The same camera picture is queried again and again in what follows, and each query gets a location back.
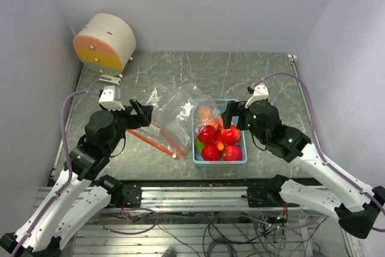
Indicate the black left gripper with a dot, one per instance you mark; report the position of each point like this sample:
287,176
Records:
145,111

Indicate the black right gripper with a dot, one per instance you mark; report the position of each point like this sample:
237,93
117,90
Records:
232,109

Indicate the red apple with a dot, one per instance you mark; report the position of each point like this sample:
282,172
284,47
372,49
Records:
211,153
232,152
207,135
230,135

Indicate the peach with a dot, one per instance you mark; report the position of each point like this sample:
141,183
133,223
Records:
204,112

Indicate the clear zip top bag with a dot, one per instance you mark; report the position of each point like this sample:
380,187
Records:
174,122

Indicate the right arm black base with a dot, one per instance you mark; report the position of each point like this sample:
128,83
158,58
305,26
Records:
265,192

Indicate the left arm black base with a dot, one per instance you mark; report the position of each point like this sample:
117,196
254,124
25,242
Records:
122,196

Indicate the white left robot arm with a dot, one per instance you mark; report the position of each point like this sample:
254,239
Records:
47,234

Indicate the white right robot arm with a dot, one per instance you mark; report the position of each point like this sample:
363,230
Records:
353,203

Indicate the orange fruit in basket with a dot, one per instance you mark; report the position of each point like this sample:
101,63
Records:
217,123

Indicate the blue plastic basket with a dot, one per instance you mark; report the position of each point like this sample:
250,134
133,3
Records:
197,158

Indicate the green fruit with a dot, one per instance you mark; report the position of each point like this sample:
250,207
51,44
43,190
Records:
199,145

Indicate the round beige drawer box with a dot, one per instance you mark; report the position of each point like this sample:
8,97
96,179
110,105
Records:
105,44

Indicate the white corner clip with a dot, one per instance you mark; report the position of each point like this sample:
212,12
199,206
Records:
292,58

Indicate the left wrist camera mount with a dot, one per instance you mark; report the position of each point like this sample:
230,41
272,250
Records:
110,98

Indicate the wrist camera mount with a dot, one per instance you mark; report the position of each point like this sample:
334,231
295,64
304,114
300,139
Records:
257,93
110,98

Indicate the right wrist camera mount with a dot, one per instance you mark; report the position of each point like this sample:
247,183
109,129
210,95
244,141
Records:
257,93

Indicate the small white bracket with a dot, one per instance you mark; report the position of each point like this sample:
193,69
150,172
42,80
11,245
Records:
110,80

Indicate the aluminium rail frame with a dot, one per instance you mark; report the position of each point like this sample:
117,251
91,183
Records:
158,199

